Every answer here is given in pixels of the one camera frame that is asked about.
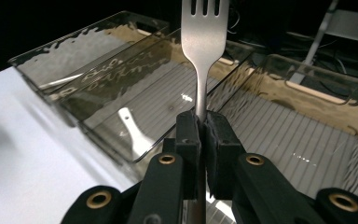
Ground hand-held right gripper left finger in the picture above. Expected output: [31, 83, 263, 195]
[162, 110, 201, 201]

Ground white chopstick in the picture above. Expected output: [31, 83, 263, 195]
[38, 73, 85, 91]

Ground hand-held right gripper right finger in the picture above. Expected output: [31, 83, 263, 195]
[204, 110, 247, 201]

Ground black floor cables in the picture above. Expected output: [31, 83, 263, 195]
[227, 4, 358, 80]

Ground white metal stand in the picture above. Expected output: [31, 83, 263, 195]
[288, 0, 358, 86]

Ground steel fork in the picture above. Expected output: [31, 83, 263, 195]
[181, 0, 231, 224]

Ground clear grey plastic bin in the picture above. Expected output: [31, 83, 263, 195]
[48, 28, 254, 164]
[8, 10, 171, 96]
[205, 53, 358, 224]

